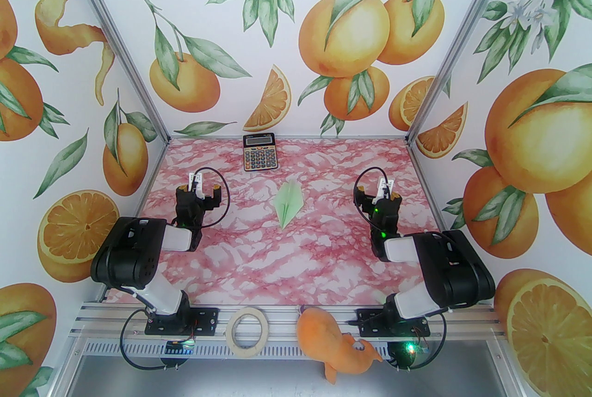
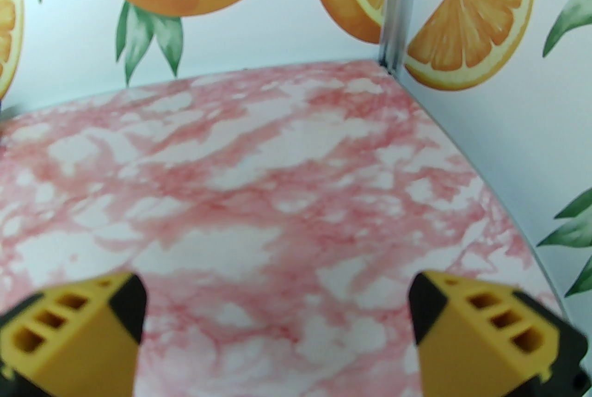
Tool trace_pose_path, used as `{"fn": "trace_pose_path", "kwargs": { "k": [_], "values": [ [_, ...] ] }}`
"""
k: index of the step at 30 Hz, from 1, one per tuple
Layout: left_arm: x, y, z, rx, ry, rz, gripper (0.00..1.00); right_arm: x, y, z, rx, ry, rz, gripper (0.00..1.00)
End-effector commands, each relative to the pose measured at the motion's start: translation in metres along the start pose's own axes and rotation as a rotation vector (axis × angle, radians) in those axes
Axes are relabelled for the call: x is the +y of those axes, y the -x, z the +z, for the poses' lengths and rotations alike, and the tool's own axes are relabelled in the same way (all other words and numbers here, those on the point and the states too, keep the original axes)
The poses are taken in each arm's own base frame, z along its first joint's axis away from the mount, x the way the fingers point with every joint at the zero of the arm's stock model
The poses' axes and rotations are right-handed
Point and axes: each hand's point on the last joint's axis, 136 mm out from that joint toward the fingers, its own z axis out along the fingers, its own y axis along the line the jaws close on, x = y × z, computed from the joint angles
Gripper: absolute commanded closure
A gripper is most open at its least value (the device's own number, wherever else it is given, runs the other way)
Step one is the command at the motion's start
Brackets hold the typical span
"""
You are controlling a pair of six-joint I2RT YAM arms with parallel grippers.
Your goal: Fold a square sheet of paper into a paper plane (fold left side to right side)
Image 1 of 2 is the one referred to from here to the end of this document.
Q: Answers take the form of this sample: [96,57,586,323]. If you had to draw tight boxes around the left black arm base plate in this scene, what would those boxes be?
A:
[145,307,219,336]

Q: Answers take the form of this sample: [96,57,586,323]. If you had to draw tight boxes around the black base power cable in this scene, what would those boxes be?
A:
[120,306,197,372]
[388,312,447,372]

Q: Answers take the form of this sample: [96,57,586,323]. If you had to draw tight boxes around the light green paper sheet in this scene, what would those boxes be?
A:
[274,181,305,230]

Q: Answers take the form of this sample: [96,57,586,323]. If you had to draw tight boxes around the black orange calculator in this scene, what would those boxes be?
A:
[243,132,277,173]

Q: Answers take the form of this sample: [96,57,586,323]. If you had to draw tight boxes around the aluminium frame rail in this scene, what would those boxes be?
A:
[69,302,507,342]

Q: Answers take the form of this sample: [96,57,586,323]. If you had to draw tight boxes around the orange plush toy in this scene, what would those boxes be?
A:
[296,310,383,384]

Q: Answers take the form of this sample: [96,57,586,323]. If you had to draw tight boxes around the beige masking tape roll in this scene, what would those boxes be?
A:
[227,307,270,358]

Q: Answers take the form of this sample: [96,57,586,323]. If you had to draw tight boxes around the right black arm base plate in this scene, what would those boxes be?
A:
[358,308,431,338]

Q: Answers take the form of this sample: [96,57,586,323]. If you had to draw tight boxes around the aluminium frame post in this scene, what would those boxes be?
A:
[53,0,171,145]
[404,0,531,145]

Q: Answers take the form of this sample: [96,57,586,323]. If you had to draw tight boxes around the grey metal tray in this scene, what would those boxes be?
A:
[55,337,525,397]

